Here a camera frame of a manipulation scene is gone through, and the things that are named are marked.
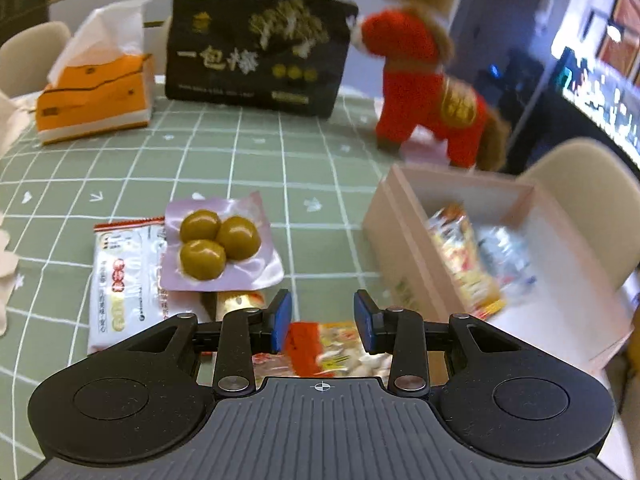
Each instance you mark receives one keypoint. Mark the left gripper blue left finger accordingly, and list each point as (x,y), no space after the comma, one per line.
(244,333)

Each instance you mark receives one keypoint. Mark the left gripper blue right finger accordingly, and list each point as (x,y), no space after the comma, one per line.
(401,334)

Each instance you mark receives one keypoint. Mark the red shiny snack bag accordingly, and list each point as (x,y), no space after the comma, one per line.
(323,351)

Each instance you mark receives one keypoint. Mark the oat bar snack packet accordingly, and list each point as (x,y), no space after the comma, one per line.
(218,304)

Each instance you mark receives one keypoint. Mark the green plums vacuum pack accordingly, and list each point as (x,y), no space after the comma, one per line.
(218,245)

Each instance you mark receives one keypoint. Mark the white red snack packet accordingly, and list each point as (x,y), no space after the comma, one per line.
(125,293)

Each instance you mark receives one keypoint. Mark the yellow cartoon snack bag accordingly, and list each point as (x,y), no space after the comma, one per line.
(452,233)

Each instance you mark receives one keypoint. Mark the pink cardboard box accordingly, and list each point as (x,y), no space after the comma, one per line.
(573,312)

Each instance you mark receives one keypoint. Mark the clear blue snack packet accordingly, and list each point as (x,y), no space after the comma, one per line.
(505,256)

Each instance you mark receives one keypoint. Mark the green checked tablecloth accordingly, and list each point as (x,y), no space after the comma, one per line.
(316,178)

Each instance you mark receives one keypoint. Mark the beige chair right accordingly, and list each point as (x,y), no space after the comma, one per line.
(600,194)

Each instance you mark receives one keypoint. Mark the beige chair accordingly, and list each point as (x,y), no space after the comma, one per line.
(26,58)
(600,194)

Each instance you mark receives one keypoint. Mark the red plush horse toy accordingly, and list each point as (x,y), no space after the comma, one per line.
(417,92)

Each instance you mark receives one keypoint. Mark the black gift box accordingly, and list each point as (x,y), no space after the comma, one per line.
(283,55)

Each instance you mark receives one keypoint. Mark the orange tissue box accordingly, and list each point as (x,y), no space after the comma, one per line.
(103,80)

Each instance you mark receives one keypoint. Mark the cream canvas tote bag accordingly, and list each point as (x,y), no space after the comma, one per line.
(17,117)

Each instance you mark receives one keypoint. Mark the beige chair far left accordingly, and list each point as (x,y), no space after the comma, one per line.
(26,58)

